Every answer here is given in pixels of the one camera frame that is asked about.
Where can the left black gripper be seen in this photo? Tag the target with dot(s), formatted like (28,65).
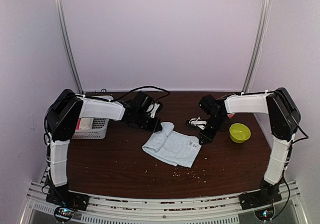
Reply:
(153,127)

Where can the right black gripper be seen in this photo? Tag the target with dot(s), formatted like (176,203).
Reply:
(209,137)

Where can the light blue towel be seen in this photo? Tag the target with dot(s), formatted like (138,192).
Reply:
(172,147)

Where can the white terry towel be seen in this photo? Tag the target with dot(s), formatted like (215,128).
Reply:
(85,123)

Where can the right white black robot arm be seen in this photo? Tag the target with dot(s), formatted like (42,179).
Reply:
(278,105)

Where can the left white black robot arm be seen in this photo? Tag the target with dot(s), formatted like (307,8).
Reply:
(81,116)

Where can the red white patterned ceramic bowl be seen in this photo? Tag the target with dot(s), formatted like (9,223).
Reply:
(230,115)

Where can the lime green plastic bowl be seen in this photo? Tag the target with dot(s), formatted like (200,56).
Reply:
(239,133)

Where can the white perforated plastic basket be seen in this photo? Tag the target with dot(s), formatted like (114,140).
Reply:
(98,130)

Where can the right round circuit board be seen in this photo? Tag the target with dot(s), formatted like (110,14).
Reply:
(265,214)

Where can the round circuit board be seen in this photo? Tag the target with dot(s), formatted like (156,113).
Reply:
(265,214)
(63,214)

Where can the left round circuit board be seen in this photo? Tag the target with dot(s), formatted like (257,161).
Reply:
(63,214)

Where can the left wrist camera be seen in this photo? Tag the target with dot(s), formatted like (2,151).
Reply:
(141,101)

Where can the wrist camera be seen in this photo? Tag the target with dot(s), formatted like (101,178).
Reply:
(210,105)
(141,101)

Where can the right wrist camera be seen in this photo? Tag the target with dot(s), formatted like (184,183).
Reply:
(210,105)

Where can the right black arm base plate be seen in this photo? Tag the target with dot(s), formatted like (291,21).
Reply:
(258,198)

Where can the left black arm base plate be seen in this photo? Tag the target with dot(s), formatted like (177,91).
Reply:
(63,197)

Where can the right aluminium frame post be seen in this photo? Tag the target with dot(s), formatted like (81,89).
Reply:
(257,49)

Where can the aluminium frame post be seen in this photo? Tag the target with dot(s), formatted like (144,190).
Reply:
(67,46)
(257,49)

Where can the left aluminium frame post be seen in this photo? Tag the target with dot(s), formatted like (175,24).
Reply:
(67,46)

